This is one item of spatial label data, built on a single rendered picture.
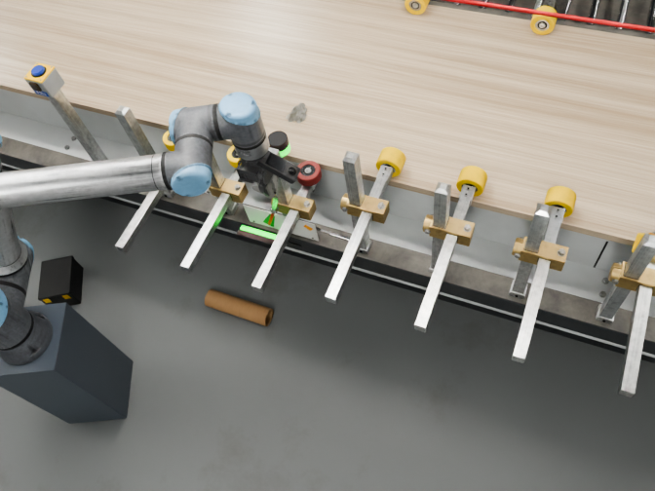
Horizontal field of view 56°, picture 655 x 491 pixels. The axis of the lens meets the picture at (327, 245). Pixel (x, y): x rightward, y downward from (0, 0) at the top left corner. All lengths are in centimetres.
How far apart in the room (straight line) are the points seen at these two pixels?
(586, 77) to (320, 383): 151
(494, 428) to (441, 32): 148
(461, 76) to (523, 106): 24
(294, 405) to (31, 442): 111
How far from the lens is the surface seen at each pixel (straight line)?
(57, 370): 228
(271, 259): 185
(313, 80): 222
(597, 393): 264
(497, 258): 209
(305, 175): 194
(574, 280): 210
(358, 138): 202
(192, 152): 147
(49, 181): 157
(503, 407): 255
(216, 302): 274
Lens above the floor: 243
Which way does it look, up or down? 58 degrees down
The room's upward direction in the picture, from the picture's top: 14 degrees counter-clockwise
